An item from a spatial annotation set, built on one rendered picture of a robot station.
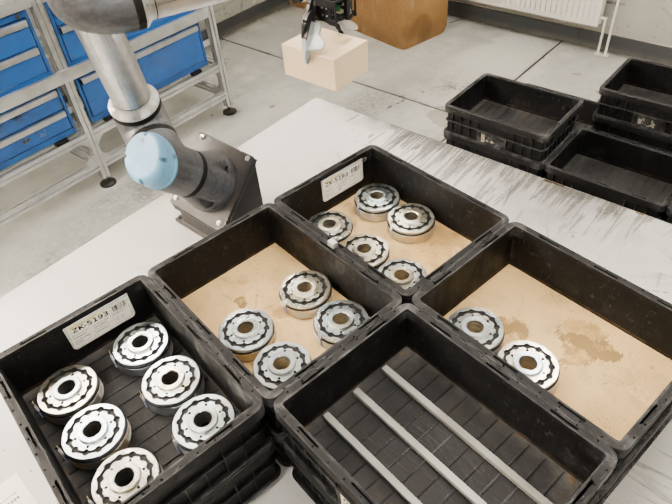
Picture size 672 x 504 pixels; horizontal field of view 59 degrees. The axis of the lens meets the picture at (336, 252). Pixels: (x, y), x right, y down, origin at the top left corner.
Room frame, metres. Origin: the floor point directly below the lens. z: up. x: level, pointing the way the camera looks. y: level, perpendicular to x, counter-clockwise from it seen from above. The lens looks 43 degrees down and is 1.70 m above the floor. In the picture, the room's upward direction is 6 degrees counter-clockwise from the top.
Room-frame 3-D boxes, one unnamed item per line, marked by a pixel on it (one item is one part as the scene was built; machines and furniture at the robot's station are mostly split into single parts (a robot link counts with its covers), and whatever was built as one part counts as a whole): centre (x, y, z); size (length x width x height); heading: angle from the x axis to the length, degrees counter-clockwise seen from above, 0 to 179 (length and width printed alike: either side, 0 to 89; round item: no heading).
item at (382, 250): (0.90, -0.06, 0.86); 0.10 x 0.10 x 0.01
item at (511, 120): (1.88, -0.69, 0.37); 0.40 x 0.30 x 0.45; 46
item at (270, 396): (0.76, 0.13, 0.92); 0.40 x 0.30 x 0.02; 37
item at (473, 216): (0.94, -0.11, 0.87); 0.40 x 0.30 x 0.11; 37
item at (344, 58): (1.33, -0.02, 1.08); 0.16 x 0.12 x 0.07; 46
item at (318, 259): (0.76, 0.13, 0.87); 0.40 x 0.30 x 0.11; 37
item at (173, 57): (2.78, 0.83, 0.60); 0.72 x 0.03 x 0.56; 136
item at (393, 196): (1.07, -0.11, 0.86); 0.10 x 0.10 x 0.01
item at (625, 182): (1.61, -0.98, 0.31); 0.40 x 0.30 x 0.34; 46
